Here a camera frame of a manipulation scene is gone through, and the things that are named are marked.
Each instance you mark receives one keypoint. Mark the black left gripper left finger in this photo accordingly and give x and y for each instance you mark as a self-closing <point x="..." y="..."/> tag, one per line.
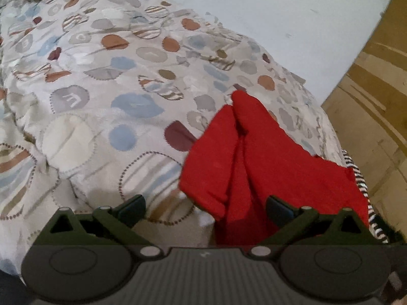
<point x="105" y="225"/>

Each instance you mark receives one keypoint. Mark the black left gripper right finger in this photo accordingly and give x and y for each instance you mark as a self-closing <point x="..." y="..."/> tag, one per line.
<point x="306" y="226"/>

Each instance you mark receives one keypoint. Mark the red long-sleeve garment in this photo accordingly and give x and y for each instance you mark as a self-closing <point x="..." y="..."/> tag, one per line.
<point x="244" y="157"/>

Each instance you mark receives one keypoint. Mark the patterned spotted bed quilt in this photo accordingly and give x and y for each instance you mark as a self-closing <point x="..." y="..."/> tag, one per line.
<point x="102" y="99"/>

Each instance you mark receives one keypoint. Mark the black white striped cloth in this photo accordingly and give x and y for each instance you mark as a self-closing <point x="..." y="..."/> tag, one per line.
<point x="378" y="227"/>

